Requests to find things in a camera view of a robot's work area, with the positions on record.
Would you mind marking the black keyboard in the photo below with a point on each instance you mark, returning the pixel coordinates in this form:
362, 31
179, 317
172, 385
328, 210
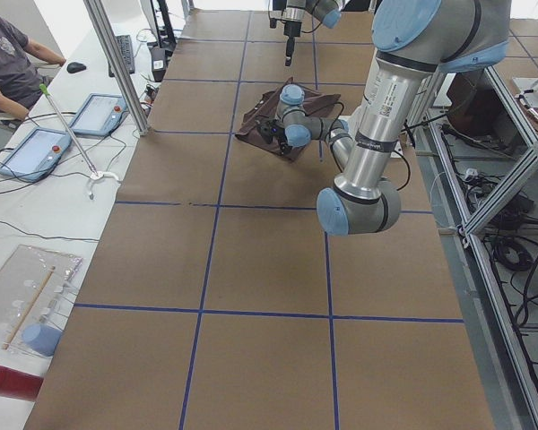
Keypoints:
125, 48

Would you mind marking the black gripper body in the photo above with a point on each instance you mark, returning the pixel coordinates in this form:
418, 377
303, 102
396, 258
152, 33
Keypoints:
265, 130
290, 28

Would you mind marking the dark brown t-shirt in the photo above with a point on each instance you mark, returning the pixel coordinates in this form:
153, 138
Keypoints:
302, 112

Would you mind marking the aluminium frame rail structure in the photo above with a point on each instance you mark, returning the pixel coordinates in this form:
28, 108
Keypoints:
482, 144

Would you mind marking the lower teach pendant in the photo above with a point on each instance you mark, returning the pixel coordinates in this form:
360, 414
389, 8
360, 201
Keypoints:
36, 156

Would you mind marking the black computer mouse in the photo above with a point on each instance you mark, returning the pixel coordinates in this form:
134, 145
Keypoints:
75, 67

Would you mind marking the aluminium frame post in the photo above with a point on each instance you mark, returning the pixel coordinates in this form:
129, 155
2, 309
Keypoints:
107, 39

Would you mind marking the light blue plastic cup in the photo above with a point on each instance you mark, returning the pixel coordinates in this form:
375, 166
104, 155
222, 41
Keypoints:
42, 338

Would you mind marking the teach pendant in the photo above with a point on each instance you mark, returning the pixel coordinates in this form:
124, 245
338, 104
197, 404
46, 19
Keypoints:
36, 156
99, 115

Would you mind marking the upper teach pendant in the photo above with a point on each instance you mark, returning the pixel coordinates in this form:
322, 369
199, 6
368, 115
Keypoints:
99, 115

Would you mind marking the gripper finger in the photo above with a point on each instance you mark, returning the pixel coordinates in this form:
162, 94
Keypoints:
289, 51

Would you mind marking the clear plastic bag with stick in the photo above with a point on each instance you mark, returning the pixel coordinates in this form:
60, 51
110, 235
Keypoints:
33, 282

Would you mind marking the metal reacher grabber tool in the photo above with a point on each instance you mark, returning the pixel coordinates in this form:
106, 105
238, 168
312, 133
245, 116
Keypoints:
96, 175

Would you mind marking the red cylinder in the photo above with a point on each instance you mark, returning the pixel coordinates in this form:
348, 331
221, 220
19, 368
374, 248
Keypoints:
18, 385

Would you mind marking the seated person in grey shirt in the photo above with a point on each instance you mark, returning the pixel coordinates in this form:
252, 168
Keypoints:
19, 78

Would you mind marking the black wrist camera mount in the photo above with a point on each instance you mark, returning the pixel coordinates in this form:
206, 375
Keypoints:
275, 17

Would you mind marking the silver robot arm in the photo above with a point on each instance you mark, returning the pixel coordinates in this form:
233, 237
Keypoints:
290, 14
413, 39

